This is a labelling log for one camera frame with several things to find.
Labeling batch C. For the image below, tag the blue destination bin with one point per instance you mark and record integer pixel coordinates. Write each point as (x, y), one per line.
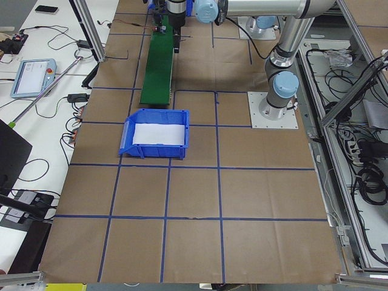
(189, 6)

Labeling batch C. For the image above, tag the green conveyor belt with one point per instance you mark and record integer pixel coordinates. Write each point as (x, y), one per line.
(156, 87)

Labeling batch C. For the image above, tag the blue source bin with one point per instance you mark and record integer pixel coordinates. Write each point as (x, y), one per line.
(154, 116)

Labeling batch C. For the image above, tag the black smartphone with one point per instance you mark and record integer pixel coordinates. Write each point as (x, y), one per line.
(46, 9)

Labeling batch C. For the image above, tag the black power adapter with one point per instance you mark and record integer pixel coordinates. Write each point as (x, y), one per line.
(77, 97)

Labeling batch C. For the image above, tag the teach pendant tablet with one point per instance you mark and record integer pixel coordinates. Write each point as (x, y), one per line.
(33, 77)

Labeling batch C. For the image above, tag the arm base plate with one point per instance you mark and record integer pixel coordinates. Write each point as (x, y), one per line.
(257, 30)
(263, 116)

